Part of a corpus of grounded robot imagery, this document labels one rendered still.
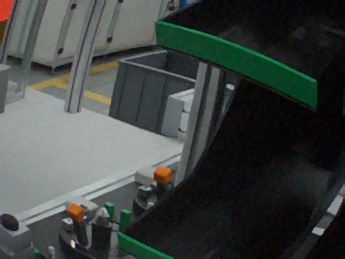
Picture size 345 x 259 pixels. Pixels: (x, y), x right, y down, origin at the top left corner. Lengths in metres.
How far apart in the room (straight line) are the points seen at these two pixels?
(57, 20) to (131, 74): 3.22
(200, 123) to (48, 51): 5.36
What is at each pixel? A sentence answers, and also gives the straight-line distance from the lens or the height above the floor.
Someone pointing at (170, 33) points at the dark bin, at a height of 1.36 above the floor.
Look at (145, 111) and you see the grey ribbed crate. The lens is 2.71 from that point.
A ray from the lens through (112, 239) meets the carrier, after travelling 0.96.
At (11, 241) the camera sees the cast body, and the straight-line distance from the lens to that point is 0.70.
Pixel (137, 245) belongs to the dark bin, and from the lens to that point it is 0.49.
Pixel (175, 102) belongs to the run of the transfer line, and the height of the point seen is 0.95.
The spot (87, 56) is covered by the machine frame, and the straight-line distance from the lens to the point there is 1.89.
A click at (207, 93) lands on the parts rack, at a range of 0.56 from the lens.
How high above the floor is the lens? 1.43
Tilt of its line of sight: 17 degrees down
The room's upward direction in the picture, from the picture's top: 11 degrees clockwise
